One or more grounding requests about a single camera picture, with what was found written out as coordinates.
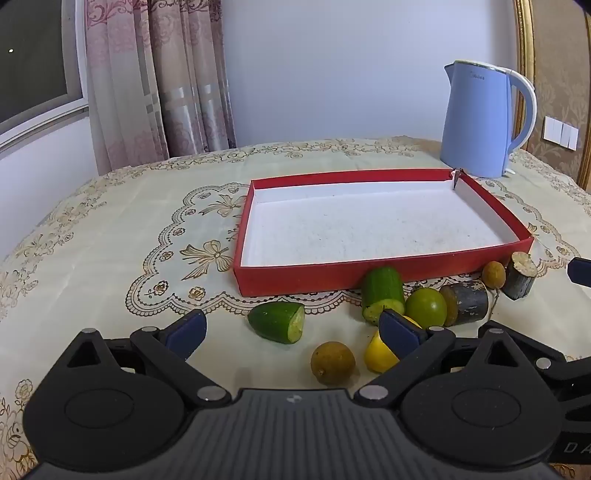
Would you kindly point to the cucumber cylinder piece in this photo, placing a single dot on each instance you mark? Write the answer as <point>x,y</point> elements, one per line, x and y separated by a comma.
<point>381,286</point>

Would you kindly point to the pink floral curtain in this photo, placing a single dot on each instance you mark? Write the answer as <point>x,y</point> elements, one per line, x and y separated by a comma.
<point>161,92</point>

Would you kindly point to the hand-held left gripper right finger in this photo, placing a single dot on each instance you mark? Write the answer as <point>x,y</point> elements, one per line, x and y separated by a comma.
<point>397,334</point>

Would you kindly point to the brown longan with stem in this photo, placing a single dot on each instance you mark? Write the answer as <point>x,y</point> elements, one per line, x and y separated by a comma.
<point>493,273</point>

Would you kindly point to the yellow fruit slice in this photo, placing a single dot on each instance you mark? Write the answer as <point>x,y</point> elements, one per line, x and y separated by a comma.
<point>376,355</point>

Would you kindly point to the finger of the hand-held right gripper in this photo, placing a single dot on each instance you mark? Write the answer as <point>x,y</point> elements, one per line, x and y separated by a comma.
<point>579,273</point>

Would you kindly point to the window with white frame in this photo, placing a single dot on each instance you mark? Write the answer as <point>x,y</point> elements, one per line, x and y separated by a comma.
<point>27,55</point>

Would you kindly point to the red cardboard box tray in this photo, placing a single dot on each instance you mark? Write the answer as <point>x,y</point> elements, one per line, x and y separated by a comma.
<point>369,221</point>

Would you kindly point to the light blue electric kettle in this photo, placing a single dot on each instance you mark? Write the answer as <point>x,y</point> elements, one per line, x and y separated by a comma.
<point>475,120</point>

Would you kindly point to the gold wall panel frame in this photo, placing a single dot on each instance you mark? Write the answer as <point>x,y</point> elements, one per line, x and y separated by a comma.
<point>524,46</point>

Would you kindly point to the round green fruit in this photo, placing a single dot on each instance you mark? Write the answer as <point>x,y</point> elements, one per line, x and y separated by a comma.
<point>427,307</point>

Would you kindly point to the dark sugarcane piece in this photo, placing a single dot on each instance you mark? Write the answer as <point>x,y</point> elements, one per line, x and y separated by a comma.
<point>468,302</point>
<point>519,279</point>

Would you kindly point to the cucumber tip piece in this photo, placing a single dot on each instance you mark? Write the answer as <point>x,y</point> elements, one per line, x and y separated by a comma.
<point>270,321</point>

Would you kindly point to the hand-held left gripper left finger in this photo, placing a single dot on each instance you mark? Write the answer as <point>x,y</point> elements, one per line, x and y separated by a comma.
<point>187,334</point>

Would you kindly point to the white wall switch panel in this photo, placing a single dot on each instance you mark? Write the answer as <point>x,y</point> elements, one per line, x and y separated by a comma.
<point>561,133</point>

